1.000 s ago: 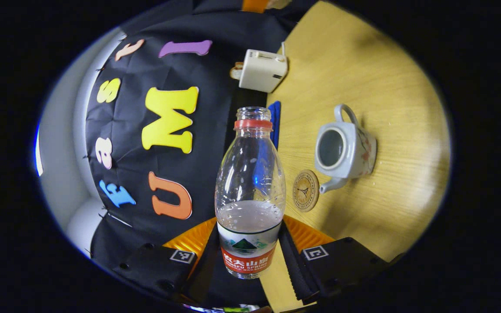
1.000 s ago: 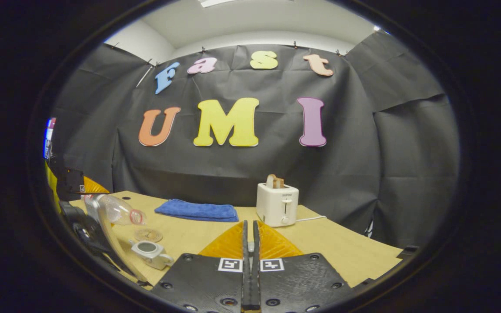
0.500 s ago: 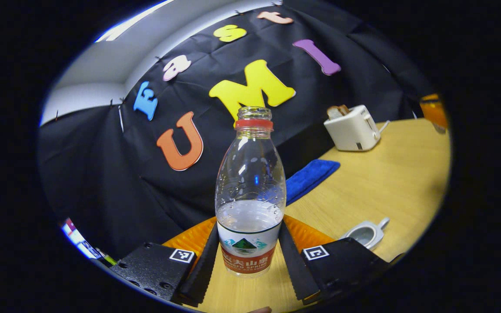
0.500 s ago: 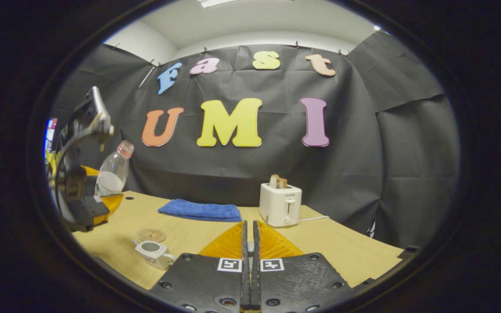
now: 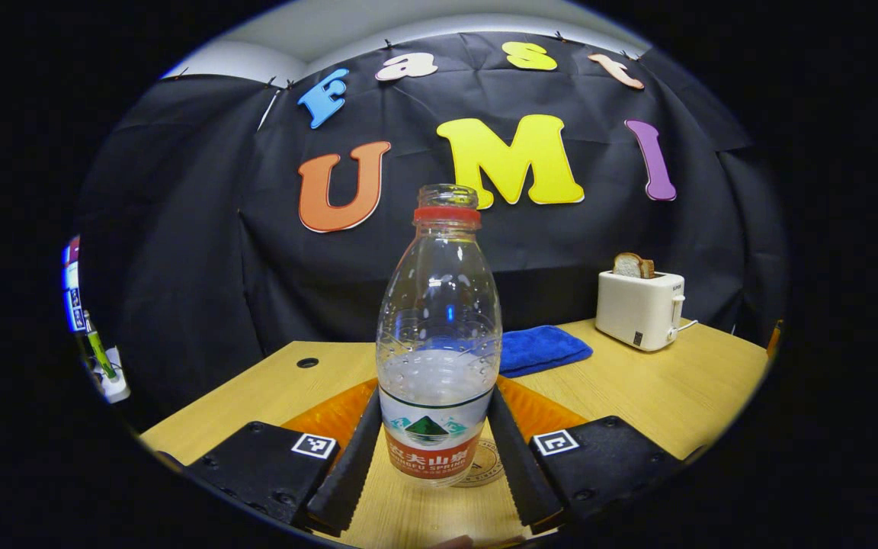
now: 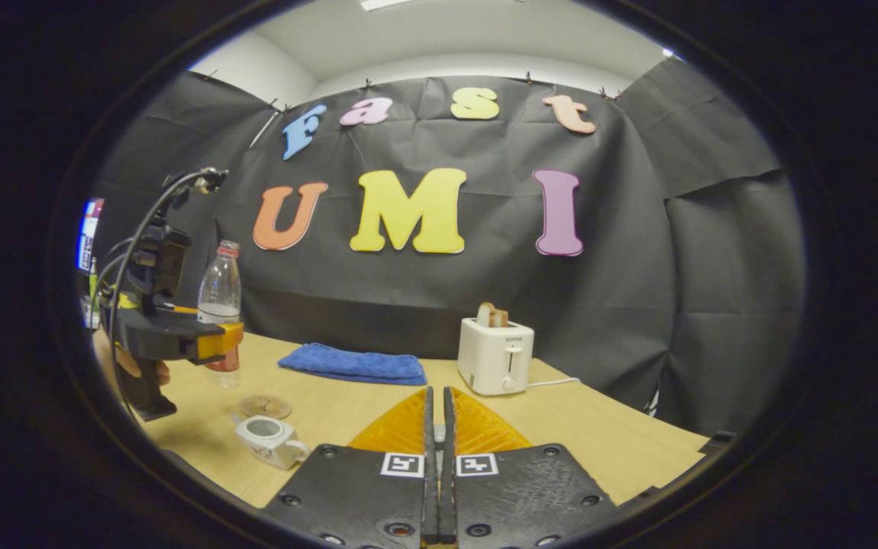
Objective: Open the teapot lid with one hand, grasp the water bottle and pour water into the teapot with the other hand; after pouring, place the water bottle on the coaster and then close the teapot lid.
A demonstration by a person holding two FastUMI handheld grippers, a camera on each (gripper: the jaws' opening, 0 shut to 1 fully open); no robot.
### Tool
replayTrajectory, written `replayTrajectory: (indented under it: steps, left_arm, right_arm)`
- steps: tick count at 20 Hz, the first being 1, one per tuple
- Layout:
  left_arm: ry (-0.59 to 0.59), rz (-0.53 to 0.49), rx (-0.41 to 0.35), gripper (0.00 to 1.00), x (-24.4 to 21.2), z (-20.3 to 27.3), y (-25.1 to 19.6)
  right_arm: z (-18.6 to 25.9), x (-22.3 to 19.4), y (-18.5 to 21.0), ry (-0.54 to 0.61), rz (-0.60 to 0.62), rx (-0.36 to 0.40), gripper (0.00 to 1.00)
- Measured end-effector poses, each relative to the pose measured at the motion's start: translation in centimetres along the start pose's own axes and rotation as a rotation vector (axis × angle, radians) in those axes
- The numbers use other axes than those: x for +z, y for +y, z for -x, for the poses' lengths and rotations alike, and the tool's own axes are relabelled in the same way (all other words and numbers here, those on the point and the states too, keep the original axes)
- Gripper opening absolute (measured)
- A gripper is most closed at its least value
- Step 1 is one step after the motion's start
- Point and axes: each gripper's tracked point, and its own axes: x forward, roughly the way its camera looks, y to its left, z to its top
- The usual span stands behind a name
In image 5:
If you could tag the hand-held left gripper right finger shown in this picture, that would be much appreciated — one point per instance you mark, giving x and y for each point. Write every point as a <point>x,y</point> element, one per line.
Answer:
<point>519,465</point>

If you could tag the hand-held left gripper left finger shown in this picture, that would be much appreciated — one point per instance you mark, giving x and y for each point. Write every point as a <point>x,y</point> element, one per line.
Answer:
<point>347,473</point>

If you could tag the round wooden coaster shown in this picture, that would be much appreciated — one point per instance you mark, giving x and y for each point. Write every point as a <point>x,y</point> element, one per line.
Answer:
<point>487,465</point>

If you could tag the clear plastic water bottle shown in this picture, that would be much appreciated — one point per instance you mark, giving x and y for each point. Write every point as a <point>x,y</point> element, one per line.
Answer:
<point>439,320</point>

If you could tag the green labelled bottle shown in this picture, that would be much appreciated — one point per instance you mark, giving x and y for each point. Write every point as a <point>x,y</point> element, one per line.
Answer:
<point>100,354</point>

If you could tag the blue folded towel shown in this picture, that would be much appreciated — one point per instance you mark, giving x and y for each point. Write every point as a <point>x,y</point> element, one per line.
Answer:
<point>546,347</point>

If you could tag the white toaster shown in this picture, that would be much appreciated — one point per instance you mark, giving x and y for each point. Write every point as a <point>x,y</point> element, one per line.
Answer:
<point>633,309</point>

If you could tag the bread slice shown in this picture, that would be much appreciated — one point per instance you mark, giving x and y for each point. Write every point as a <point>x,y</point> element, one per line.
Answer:
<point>628,265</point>

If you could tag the white side table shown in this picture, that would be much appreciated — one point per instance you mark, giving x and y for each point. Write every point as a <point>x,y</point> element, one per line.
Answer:
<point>115,389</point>

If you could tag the computer monitor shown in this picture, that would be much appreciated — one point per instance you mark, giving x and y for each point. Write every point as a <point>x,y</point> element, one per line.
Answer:
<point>73,297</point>

